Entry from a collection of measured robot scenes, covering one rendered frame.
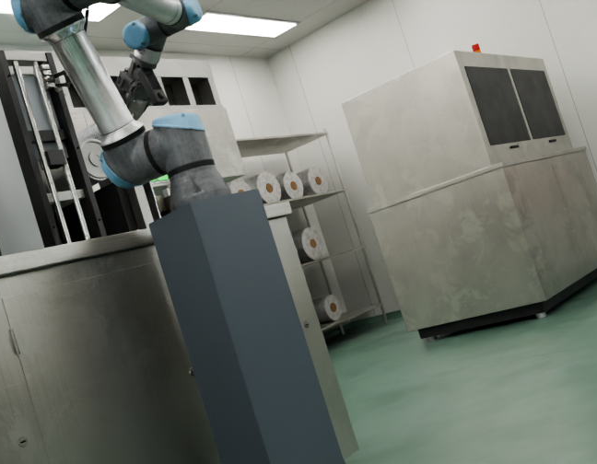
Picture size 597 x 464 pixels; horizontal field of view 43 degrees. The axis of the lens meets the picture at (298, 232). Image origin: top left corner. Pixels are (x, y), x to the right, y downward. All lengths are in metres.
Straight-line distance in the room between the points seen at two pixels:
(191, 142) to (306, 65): 5.71
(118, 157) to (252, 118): 5.41
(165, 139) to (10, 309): 0.51
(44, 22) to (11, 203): 0.61
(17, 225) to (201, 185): 0.66
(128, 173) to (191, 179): 0.17
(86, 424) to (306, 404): 0.49
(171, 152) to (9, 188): 0.60
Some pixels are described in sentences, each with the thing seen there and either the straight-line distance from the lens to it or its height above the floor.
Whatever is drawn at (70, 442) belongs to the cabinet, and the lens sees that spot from 1.76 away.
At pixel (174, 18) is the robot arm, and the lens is 2.09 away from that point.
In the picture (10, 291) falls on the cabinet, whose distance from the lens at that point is 1.74.
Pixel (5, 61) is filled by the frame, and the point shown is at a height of 1.41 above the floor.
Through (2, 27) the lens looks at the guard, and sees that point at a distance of 2.73.
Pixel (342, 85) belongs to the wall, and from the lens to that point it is 7.25.
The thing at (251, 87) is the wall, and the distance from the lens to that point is 7.42.
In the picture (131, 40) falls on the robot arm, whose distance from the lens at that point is 2.18.
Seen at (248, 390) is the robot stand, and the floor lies 0.47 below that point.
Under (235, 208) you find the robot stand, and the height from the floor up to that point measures 0.86.
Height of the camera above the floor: 0.68
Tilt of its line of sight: 3 degrees up
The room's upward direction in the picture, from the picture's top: 18 degrees counter-clockwise
